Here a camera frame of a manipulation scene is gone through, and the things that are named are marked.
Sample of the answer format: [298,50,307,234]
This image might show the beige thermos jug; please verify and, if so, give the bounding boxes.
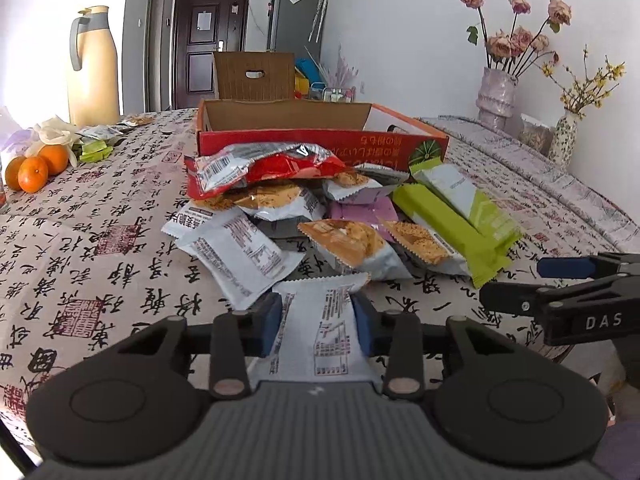
[67,5,122,127]

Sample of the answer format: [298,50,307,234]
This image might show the dark brown door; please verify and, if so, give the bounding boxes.
[172,0,251,110]

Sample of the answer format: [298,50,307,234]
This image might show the biscuit picture snack packet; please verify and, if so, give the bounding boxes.
[234,182,329,224]
[380,219,472,277]
[298,219,414,282]
[321,170,409,206]

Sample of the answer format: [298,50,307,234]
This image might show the dried pink roses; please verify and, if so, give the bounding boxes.
[459,0,572,79]

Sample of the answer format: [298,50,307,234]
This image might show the quilted patterned cloth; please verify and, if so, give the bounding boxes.
[419,116,640,257]

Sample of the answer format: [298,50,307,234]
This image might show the grey refrigerator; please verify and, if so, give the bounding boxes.
[267,0,329,54]

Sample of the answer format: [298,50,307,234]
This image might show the pale purple plastic bag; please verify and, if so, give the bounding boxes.
[0,127,42,162]

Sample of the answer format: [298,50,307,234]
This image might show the red snack bag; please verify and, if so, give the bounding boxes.
[184,141,349,202]

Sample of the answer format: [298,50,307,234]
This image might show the white folded umbrella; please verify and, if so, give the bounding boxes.
[308,0,331,42]

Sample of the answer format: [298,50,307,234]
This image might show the wire rack with bottles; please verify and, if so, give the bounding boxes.
[308,82,356,104]

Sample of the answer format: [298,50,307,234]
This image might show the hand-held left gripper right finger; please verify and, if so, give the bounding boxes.
[349,291,522,403]

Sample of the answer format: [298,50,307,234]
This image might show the white packet black letters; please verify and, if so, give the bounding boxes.
[161,204,237,241]

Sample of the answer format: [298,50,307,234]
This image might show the small green packet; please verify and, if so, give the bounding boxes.
[79,138,114,164]

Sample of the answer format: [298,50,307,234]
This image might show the pink dried pampas grass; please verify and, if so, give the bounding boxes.
[324,45,361,89]

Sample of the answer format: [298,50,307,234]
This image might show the brown cardboard box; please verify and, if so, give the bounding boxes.
[212,51,297,101]

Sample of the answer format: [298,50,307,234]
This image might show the pink snack packet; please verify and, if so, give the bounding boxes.
[329,196,402,234]

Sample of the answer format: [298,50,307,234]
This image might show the cream white flower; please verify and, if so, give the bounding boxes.
[27,116,84,168]

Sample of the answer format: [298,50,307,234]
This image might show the red cardboard box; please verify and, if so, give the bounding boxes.
[195,99,450,172]

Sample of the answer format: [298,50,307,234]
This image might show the blue plastic item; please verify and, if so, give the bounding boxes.
[294,57,321,81]

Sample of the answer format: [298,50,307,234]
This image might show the glass jar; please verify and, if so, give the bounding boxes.
[517,112,554,154]

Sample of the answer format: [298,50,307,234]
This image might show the small silver packet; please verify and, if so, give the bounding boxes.
[75,122,127,144]

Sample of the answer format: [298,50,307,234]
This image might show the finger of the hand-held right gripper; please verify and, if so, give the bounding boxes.
[479,281,552,322]
[537,252,640,281]

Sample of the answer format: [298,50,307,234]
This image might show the yellow flower branches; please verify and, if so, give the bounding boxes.
[542,45,626,121]

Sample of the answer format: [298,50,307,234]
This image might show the green white snack packet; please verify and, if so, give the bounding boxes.
[409,162,524,249]

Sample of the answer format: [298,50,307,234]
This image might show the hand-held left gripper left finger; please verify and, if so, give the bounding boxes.
[117,291,284,402]

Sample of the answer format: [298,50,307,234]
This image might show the pink textured vase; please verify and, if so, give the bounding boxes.
[475,67,519,131]

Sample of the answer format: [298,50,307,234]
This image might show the floral print vase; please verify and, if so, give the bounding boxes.
[547,114,579,169]

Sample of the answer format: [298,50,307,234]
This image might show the long green snack packet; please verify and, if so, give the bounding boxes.
[392,183,512,287]

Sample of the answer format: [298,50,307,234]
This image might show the orange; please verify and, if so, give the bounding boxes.
[37,143,70,176]
[4,156,27,192]
[18,156,50,194]

